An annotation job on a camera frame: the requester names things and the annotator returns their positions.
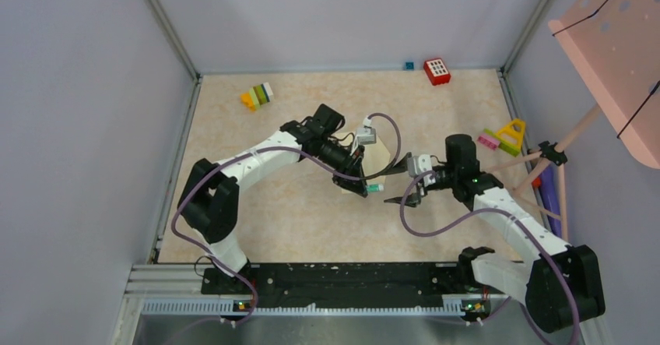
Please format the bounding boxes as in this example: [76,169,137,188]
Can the pink music stand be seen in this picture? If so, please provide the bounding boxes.
[432,0,660,273]

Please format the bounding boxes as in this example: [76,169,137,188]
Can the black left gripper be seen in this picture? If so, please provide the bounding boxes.
[318,136,367,196]

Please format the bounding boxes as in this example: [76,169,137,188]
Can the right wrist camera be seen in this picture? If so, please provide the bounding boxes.
[406,154,436,184]

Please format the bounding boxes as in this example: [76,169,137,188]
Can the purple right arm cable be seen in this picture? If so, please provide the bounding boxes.
[399,171,583,345]

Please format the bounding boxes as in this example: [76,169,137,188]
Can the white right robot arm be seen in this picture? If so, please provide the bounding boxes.
[391,134,606,333]

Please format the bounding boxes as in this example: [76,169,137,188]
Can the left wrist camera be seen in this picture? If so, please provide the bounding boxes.
[353,117,377,150]

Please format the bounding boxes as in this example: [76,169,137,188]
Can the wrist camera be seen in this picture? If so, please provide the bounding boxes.
[406,154,436,184]
[353,117,377,150]

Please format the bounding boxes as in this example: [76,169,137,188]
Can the purple rolled mat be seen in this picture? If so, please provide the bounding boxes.
[539,167,562,237]

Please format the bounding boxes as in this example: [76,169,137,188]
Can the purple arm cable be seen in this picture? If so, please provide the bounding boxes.
[170,113,403,345]
[399,171,583,345]

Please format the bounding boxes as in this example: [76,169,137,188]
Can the pink toy brick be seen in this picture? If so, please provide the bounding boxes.
[477,128,501,150]

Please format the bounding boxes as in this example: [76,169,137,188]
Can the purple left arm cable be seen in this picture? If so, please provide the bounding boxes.
[170,113,403,345]

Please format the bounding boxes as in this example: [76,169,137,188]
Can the yellow triangle toy block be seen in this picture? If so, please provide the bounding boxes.
[495,118,526,157]

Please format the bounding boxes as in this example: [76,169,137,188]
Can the cream yellow envelope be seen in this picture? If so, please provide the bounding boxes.
[363,136,391,189]

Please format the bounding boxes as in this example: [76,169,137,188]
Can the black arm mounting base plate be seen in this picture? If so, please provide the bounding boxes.
[201,262,498,309]

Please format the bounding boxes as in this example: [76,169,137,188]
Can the red grid toy block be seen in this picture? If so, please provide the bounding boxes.
[423,58,451,86]

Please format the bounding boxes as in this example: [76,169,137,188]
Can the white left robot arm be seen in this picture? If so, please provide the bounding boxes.
[175,104,368,293]

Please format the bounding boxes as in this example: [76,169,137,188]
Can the striped toy block stack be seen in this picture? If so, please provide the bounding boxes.
[240,82,274,111]

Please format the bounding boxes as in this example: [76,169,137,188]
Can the aluminium frame rail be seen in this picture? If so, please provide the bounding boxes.
[112,255,606,344]

